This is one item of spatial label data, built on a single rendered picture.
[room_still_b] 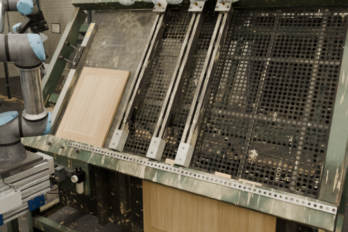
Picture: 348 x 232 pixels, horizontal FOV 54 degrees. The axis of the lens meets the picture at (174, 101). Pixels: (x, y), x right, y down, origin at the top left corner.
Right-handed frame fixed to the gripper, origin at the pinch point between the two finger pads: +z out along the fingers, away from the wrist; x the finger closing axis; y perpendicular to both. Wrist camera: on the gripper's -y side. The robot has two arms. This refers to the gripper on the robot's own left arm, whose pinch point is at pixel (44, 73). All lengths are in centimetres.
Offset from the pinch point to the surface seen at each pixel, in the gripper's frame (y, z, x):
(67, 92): 11.7, 26.9, 9.2
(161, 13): 75, -4, -50
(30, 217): -60, 102, 31
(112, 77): 30.8, 22.5, -24.9
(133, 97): 19, 26, -55
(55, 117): -7.1, 35.7, 7.6
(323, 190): 4, 48, -176
